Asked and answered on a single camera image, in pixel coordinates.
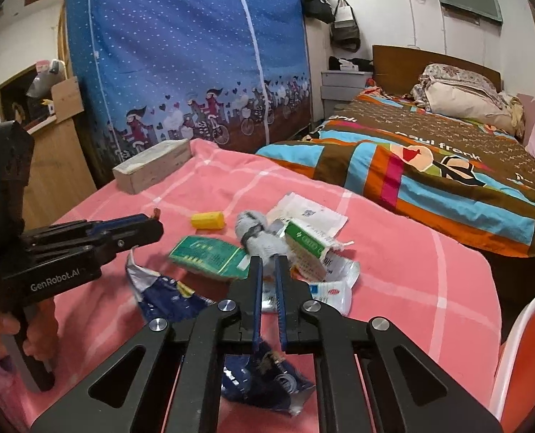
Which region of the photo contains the white plastic packet red label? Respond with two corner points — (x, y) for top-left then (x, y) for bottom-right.
(261, 256), (361, 317)

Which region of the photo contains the colourful striped bed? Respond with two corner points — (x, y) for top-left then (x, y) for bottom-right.
(255, 87), (535, 259)

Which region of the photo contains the floral pillow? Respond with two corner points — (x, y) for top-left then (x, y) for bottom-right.
(418, 64), (499, 96)

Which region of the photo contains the blue printed wardrobe cover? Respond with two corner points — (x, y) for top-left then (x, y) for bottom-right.
(64, 0), (314, 187)

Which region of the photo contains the grey nightstand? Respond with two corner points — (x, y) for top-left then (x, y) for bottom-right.
(320, 70), (375, 117)

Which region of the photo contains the green and white medicine box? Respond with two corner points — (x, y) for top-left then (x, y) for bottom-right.
(283, 218), (337, 280)

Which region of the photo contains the grey stuffed toy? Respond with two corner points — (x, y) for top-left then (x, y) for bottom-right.
(26, 58), (68, 101)

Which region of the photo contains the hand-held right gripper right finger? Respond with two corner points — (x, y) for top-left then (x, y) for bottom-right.
(274, 255), (505, 433)

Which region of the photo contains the white cabinet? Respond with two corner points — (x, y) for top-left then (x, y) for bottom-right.
(296, 0), (336, 123)

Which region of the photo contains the cardboard piece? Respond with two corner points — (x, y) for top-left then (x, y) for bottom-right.
(50, 76), (86, 124)

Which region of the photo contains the grey tissue wad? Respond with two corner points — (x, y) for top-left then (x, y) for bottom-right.
(235, 210), (295, 277)

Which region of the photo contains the blue foil wrapper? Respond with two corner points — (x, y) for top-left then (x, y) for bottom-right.
(125, 250), (316, 416)

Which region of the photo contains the orange bin with white rim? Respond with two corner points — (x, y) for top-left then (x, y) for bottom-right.
(490, 290), (535, 433)

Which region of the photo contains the grey and black handbag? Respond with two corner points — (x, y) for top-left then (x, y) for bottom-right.
(330, 0), (362, 53)

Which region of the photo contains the white paper packet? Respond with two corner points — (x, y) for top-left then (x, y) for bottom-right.
(266, 193), (348, 248)

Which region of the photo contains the wooden headboard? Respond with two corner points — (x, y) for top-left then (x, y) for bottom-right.
(372, 44), (503, 96)

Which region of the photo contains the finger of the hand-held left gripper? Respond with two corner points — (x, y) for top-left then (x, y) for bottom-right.
(21, 214), (160, 241)
(33, 220), (165, 264)

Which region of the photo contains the yellow cap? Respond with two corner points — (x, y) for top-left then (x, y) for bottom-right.
(191, 211), (226, 231)

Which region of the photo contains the pink checked blanket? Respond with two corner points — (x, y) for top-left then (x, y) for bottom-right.
(0, 137), (503, 433)

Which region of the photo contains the yellowish cloth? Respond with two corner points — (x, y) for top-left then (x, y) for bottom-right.
(497, 92), (526, 141)

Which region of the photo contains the person's left hand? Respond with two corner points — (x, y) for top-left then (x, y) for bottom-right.
(0, 298), (60, 371)

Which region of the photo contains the black item with white tissue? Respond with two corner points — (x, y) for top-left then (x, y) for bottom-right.
(328, 56), (373, 73)

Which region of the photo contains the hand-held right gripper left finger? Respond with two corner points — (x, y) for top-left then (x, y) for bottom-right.
(30, 256), (265, 433)

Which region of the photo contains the beige pillow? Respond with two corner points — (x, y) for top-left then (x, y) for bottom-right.
(423, 80), (516, 134)

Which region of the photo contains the wooden cabinet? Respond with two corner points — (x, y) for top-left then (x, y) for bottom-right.
(23, 112), (98, 232)

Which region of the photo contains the beige rectangular box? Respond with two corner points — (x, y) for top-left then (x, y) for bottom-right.
(113, 140), (192, 195)

